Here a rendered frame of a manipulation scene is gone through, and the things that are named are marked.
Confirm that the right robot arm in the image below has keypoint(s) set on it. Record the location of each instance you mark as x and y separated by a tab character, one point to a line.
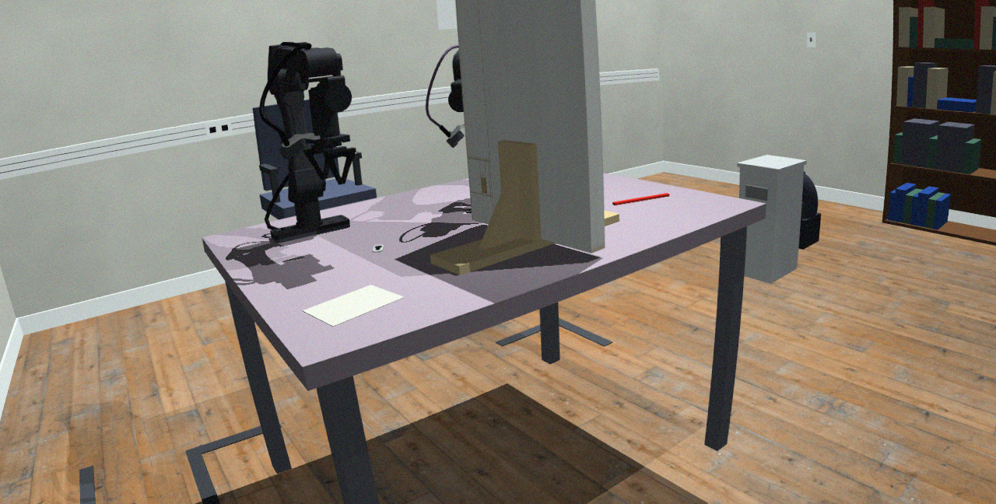
305	186

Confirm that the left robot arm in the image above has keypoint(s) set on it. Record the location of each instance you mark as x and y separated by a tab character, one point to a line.
455	98

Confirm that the white paper sheet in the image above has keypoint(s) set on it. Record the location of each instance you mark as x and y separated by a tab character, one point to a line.
351	305

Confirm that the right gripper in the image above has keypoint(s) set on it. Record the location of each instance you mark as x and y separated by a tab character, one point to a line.
325	136

